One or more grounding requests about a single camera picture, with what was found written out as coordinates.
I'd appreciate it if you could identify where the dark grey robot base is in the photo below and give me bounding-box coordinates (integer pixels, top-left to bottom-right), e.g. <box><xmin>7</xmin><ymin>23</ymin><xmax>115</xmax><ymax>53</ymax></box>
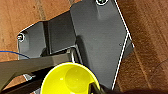
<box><xmin>17</xmin><ymin>0</ymin><xmax>136</xmax><ymax>91</ymax></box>

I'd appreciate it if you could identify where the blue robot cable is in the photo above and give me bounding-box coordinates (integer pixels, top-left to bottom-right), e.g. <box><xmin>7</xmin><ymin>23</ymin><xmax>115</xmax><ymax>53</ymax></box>
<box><xmin>0</xmin><ymin>50</ymin><xmax>31</xmax><ymax>60</ymax></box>

